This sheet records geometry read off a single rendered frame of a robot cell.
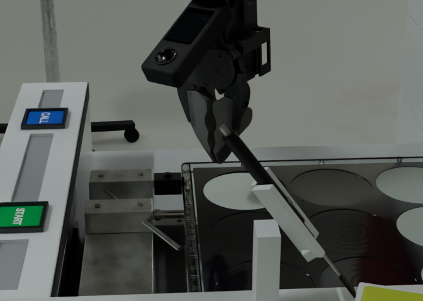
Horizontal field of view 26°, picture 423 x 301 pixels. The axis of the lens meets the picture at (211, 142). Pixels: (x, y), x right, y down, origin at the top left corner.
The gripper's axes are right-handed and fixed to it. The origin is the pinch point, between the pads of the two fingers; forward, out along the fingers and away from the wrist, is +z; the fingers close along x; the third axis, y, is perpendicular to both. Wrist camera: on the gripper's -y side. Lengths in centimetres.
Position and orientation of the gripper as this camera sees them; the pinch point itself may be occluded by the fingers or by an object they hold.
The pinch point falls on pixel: (214, 155)
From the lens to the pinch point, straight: 106.1
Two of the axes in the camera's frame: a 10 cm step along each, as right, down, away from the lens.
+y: 5.6, -3.5, 7.5
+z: 0.4, 9.2, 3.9
